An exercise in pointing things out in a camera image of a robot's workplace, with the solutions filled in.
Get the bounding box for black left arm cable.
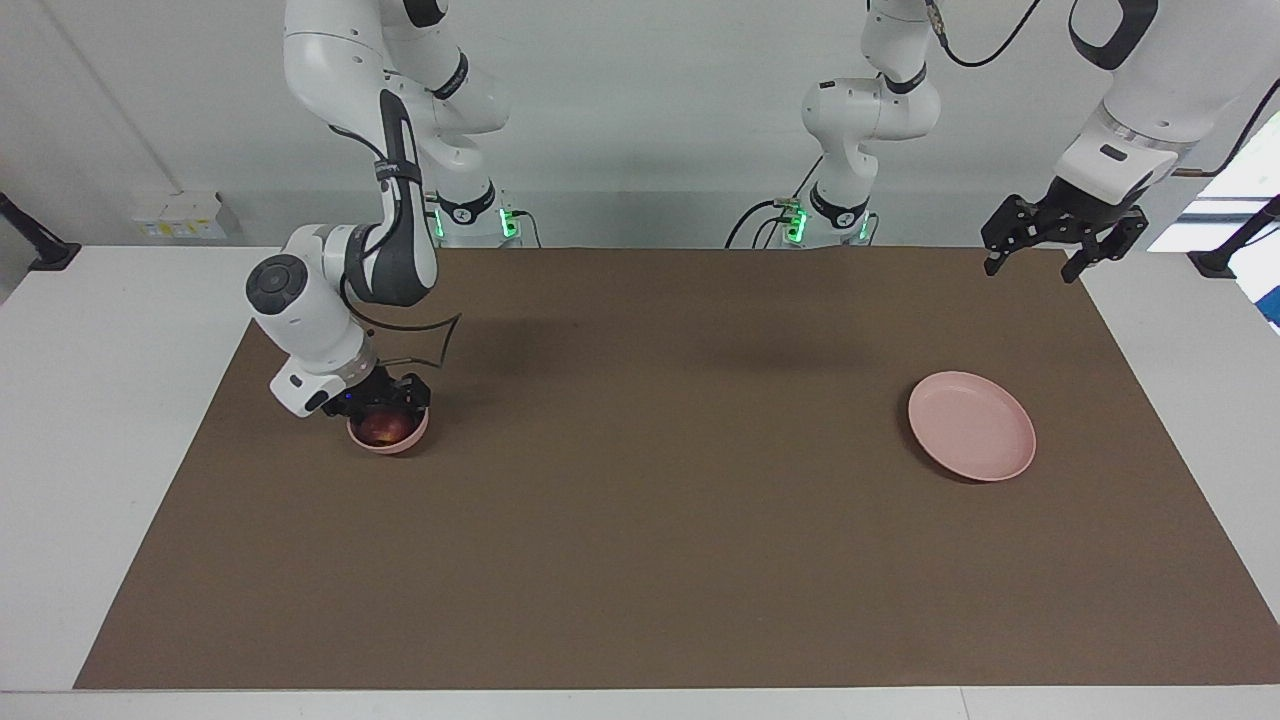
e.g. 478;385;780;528
924;0;1047;70

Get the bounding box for black base cables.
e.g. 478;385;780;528
724;198;809;250

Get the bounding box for black clamp stand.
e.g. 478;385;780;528
0;191;82;272
1187;194;1280;280

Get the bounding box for pink bowl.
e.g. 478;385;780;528
346;400;431;457

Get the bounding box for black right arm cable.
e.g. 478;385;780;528
338;228;464;377

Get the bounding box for dark red apple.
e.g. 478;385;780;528
358;408;417;447

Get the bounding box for pink plate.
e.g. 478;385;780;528
908;371;1038;484

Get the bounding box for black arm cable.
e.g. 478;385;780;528
924;0;1047;70
338;228;464;377

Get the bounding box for thin dark cable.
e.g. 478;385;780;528
1168;78;1280;182

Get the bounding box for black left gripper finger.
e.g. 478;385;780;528
1061;208;1149;285
979;194;1044;277

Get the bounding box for brown table mat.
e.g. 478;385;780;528
73;246;1280;691

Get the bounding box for white wall socket box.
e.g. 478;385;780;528
132;189;230;242

